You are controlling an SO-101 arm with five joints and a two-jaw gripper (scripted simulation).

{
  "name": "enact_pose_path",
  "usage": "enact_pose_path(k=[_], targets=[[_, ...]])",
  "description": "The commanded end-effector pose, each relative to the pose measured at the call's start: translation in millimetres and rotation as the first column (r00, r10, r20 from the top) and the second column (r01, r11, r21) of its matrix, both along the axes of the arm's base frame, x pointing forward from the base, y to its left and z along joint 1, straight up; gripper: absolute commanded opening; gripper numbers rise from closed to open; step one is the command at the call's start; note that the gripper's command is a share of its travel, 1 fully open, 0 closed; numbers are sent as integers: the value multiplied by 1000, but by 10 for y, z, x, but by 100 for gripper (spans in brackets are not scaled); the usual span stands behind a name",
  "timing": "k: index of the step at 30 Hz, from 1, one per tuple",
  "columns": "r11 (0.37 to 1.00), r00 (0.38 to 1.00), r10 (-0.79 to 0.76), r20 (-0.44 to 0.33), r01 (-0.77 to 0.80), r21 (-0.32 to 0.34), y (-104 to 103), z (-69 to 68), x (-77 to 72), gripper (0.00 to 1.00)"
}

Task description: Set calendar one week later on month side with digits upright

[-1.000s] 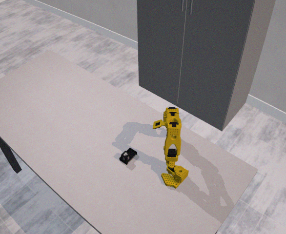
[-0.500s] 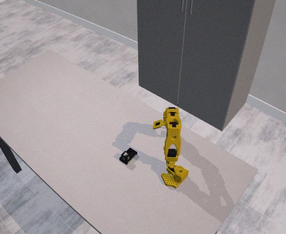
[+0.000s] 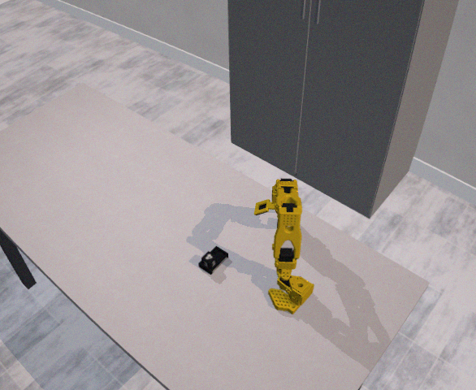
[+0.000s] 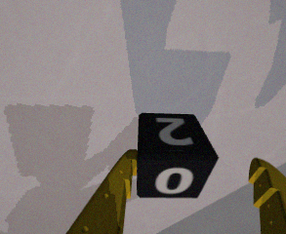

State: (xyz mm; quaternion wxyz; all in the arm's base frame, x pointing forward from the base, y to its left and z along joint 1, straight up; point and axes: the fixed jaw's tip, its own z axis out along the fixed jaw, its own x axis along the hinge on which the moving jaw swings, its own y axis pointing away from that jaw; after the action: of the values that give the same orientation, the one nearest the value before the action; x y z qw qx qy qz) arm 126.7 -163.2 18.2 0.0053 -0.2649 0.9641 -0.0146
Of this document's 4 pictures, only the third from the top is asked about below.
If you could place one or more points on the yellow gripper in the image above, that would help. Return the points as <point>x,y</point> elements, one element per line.
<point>263,207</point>

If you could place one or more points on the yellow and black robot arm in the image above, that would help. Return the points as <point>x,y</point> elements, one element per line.
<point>285,192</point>

